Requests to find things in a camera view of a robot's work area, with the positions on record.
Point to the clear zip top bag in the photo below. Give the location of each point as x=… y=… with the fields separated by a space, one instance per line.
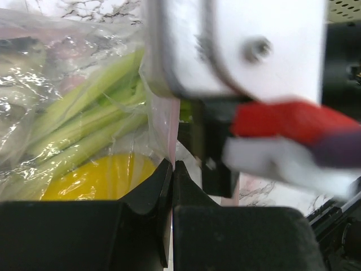
x=78 y=49

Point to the green plastic basket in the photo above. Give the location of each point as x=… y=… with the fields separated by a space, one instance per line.
x=344 y=10

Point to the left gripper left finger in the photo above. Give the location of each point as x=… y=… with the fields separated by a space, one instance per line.
x=132 y=233

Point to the yellow fake food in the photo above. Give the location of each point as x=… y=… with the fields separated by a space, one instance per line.
x=108 y=178

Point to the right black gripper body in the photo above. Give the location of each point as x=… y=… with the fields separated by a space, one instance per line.
x=204 y=129

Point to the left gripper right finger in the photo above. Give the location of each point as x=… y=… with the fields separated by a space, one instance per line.
x=207 y=236

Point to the green fake lettuce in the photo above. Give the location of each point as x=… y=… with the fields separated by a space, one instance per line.
x=111 y=112

